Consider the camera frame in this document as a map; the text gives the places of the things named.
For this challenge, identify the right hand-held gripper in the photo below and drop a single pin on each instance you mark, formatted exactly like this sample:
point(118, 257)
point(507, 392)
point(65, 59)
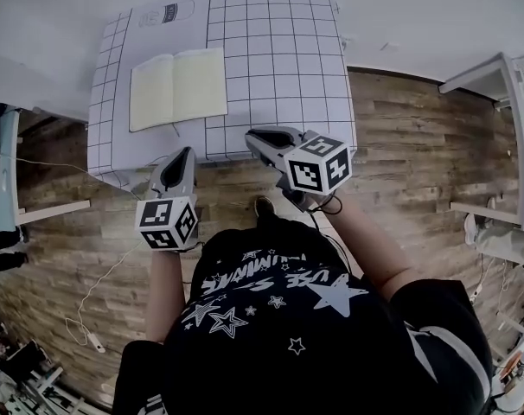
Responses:
point(318, 167)

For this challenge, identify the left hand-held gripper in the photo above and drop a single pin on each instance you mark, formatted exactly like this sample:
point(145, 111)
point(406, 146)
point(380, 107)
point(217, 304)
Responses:
point(167, 223)

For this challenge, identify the teal notebook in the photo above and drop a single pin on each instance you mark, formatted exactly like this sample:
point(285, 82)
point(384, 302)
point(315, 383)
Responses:
point(177, 87)

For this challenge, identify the person's right forearm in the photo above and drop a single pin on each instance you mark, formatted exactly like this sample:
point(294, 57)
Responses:
point(370, 244)

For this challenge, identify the person's left forearm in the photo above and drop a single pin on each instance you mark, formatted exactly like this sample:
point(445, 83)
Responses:
point(167, 292)

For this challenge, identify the person's black shoe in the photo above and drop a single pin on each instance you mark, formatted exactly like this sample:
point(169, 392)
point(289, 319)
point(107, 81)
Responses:
point(264, 206)

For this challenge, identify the person's black trousers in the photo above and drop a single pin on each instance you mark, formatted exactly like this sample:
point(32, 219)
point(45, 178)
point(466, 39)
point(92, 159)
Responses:
point(262, 227)

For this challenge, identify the white grid tablecloth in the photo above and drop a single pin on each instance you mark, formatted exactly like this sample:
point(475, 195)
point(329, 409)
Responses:
point(279, 46)

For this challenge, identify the pale blue desk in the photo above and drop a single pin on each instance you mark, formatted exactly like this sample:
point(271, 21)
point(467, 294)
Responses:
point(0, 180)

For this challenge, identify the white power strip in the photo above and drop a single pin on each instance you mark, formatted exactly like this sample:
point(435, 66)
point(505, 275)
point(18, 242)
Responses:
point(96, 344)
point(478, 290)

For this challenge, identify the black star print shirt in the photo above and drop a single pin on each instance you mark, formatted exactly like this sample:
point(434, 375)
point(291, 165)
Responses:
point(296, 331)

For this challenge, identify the white desk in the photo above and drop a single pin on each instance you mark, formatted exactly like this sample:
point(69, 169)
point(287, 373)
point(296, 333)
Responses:
point(519, 136)

